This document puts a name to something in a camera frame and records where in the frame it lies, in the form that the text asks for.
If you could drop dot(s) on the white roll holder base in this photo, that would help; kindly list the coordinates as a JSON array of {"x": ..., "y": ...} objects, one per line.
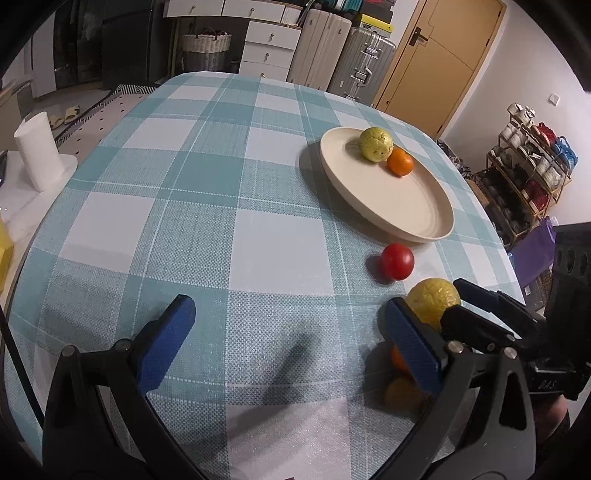
[{"x": 68, "y": 165}]

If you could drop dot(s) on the white tall cabinet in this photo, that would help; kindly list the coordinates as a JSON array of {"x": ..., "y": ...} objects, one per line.
[{"x": 42, "y": 60}]

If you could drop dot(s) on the dark glass cabinet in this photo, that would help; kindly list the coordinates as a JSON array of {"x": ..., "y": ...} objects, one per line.
[{"x": 76, "y": 46}]

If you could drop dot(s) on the beige suitcase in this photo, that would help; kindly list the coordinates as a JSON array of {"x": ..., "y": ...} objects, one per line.
[{"x": 318, "y": 46}]

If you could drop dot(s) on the silver suitcase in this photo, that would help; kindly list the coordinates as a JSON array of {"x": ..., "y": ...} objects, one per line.
[{"x": 362, "y": 64}]

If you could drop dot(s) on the wooden door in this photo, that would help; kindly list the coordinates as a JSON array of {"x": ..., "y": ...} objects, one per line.
[{"x": 443, "y": 60}]

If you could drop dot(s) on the yellow lemon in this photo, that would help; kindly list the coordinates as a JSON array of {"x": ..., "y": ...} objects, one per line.
[{"x": 429, "y": 295}]

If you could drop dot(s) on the red tomato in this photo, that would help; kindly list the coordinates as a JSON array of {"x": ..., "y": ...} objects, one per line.
[{"x": 397, "y": 261}]

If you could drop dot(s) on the small yellow-orange fruit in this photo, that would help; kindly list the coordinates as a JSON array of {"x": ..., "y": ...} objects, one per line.
[{"x": 401, "y": 395}]

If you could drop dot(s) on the black and yellow box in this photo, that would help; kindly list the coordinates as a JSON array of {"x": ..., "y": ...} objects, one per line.
[{"x": 374, "y": 23}]

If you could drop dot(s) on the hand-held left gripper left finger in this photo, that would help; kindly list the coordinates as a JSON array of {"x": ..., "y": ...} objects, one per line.
[{"x": 170, "y": 344}]

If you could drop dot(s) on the orange tangerine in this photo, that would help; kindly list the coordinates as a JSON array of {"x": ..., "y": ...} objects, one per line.
[
  {"x": 399, "y": 362},
  {"x": 400, "y": 163}
]

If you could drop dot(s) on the shoe rack with shoes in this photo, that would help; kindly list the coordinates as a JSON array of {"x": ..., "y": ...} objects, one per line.
[{"x": 526, "y": 175}]

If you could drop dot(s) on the teal suitcase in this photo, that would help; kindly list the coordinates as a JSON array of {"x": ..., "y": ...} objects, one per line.
[{"x": 348, "y": 5}]

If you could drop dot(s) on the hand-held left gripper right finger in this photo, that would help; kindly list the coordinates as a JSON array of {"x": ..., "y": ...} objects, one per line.
[{"x": 411, "y": 346}]

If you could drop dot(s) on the wicker laundry basket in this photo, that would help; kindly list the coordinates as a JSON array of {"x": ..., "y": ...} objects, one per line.
[{"x": 205, "y": 48}]

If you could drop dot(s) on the large yellow-green spotted fruit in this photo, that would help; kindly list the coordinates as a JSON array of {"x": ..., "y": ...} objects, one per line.
[{"x": 375, "y": 144}]

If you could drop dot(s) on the white drawer desk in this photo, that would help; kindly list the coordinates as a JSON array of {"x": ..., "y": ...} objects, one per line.
[{"x": 268, "y": 46}]

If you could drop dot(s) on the cream round plate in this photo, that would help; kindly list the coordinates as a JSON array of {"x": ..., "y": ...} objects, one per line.
[{"x": 397, "y": 207}]

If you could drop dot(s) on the white light switch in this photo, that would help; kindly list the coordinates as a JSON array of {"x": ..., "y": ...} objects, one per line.
[{"x": 554, "y": 99}]

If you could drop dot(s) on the black refrigerator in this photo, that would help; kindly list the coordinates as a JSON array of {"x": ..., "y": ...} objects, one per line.
[{"x": 134, "y": 41}]

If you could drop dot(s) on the person's right forearm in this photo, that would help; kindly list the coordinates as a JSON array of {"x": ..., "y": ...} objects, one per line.
[{"x": 554, "y": 417}]

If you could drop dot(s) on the patterned floor rug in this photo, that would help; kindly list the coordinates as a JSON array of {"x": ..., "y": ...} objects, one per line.
[{"x": 115, "y": 99}]

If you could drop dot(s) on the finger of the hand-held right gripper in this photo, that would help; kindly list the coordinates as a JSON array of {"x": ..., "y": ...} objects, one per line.
[
  {"x": 503, "y": 307},
  {"x": 471, "y": 327}
]

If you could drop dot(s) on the beige slippers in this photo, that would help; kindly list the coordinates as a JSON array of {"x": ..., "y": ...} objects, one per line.
[{"x": 64, "y": 115}]

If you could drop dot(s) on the purple bag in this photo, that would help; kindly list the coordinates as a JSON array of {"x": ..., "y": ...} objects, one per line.
[{"x": 533, "y": 258}]

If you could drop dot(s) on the white paper towel roll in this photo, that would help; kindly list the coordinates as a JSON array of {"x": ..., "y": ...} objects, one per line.
[{"x": 37, "y": 147}]

